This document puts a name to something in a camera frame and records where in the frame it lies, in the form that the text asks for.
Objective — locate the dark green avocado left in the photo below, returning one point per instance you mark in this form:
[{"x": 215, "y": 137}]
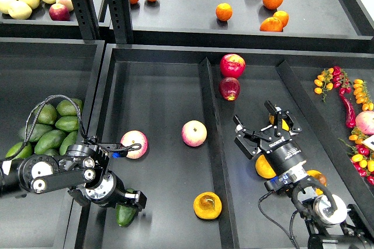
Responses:
[{"x": 38, "y": 131}]

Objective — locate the mixed cherry tomato bunch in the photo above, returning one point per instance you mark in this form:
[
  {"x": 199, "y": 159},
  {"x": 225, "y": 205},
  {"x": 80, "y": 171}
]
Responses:
[{"x": 361, "y": 156}]

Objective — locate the orange centre shelf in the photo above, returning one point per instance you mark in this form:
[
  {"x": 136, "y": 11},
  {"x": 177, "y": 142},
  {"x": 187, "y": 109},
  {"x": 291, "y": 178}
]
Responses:
[{"x": 224, "y": 12}]

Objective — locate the red chili pepper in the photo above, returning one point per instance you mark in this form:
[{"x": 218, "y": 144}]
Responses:
[{"x": 350, "y": 115}]

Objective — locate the green avocado by tray edge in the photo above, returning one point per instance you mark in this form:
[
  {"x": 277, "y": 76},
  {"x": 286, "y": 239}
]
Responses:
[{"x": 69, "y": 140}]

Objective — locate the bright red apple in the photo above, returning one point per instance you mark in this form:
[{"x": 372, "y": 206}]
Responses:
[{"x": 232, "y": 65}]

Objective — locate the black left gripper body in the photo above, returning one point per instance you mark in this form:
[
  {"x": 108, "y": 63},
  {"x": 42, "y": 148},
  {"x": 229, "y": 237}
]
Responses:
[{"x": 108, "y": 193}]

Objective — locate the white label card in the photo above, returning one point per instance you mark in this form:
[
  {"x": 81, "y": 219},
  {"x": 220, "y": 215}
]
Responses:
[{"x": 369, "y": 142}]

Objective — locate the black perforated post right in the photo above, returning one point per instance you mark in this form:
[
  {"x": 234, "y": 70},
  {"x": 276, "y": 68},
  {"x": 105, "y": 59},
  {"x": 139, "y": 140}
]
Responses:
[{"x": 121, "y": 21}]

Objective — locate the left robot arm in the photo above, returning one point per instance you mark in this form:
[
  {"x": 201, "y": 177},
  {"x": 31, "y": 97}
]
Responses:
[{"x": 82, "y": 170}]

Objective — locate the pink apple right edge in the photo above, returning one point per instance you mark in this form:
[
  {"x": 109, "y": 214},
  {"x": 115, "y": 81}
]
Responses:
[{"x": 364, "y": 122}]

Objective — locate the yellow pear with stem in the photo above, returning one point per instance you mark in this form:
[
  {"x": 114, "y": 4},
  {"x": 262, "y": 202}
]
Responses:
[{"x": 286, "y": 121}]

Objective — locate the orange right small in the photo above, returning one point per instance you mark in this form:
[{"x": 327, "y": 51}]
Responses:
[{"x": 283, "y": 16}]

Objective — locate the orange front right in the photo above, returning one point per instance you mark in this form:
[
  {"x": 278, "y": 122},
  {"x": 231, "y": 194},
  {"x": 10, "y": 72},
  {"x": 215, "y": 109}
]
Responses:
[{"x": 271, "y": 24}]

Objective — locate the black middle tray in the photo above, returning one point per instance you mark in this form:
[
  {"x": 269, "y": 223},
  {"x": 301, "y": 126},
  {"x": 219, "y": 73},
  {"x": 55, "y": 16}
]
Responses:
[{"x": 157, "y": 90}]

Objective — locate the orange cherry tomato vine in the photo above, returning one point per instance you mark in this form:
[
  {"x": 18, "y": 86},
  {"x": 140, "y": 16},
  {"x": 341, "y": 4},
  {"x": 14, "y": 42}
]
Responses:
[
  {"x": 324, "y": 83},
  {"x": 362, "y": 95}
]

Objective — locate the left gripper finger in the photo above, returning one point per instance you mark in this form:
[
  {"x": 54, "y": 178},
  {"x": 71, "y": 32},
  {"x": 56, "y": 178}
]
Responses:
[{"x": 136, "y": 200}]

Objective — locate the pink apple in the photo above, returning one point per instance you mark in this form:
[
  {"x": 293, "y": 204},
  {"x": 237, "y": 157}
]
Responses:
[
  {"x": 194, "y": 133},
  {"x": 136, "y": 139}
]

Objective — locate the red cherry tomato vine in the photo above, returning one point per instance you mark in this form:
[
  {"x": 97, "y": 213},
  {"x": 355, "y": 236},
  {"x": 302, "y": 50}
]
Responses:
[{"x": 341, "y": 80}]

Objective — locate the orange cherry tomato vine right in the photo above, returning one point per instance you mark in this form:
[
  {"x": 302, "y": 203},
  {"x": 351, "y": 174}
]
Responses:
[{"x": 362, "y": 95}]

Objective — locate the pink apple left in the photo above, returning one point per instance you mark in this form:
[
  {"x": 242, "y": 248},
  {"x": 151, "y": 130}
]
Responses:
[{"x": 136, "y": 139}]

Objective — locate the yellow pear under gripper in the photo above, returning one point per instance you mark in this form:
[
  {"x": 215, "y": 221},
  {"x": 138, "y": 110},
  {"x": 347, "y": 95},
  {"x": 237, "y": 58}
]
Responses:
[{"x": 263, "y": 168}]

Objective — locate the black upper shelf tray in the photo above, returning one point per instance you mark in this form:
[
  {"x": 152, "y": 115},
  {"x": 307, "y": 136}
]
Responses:
[{"x": 314, "y": 25}]

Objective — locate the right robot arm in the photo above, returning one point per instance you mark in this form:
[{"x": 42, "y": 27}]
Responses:
[{"x": 329, "y": 221}]

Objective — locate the black right tray divider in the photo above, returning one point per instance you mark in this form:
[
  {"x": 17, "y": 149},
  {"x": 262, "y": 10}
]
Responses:
[{"x": 327, "y": 120}]

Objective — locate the dark red apple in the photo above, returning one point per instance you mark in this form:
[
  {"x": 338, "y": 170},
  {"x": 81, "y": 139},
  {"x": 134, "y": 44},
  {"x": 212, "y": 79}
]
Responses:
[{"x": 229, "y": 88}]

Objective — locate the pink apple centre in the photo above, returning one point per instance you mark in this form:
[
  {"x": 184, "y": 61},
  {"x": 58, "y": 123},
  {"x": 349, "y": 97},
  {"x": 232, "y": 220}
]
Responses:
[{"x": 194, "y": 133}]

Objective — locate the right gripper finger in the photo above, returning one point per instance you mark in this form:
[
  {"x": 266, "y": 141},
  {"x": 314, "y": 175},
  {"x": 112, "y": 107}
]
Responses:
[
  {"x": 247, "y": 141},
  {"x": 295, "y": 128}
]

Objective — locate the orange cherry tomato vine left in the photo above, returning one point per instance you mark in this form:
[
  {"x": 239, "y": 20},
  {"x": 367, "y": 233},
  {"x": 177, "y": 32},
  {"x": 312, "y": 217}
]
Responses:
[{"x": 324, "y": 83}]

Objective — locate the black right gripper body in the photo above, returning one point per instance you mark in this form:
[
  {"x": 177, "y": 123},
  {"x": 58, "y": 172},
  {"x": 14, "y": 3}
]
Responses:
[{"x": 280, "y": 151}]

